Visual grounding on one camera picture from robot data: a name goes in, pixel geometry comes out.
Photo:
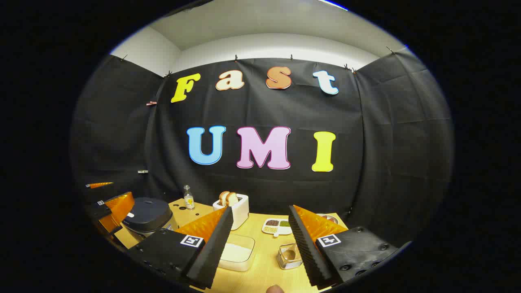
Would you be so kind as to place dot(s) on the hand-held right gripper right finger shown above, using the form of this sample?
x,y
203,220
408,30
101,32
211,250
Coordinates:
x,y
309,252

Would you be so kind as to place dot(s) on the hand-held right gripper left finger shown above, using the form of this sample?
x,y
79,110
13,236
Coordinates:
x,y
215,248

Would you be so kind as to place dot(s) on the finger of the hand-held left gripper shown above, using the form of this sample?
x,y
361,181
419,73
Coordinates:
x,y
120,207
99,185

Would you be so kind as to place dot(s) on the wooden spoon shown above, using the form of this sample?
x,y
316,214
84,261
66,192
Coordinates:
x,y
289,254

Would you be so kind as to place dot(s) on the dark grey rice cooker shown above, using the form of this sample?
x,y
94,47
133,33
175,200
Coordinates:
x,y
148,213

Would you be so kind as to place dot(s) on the white round plate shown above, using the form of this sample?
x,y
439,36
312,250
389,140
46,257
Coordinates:
x,y
330,219

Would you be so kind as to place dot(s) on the white divided dish of beans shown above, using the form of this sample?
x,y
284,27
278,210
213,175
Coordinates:
x,y
276,227

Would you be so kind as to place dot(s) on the white toaster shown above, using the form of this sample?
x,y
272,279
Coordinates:
x,y
241,211

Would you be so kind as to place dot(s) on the bread slice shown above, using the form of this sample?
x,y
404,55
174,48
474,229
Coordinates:
x,y
223,198
233,199

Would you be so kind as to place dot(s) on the glass bottle with yellow label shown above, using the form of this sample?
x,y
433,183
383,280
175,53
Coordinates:
x,y
189,200

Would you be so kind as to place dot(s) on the black backdrop cloth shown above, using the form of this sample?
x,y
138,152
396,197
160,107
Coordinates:
x,y
252,110

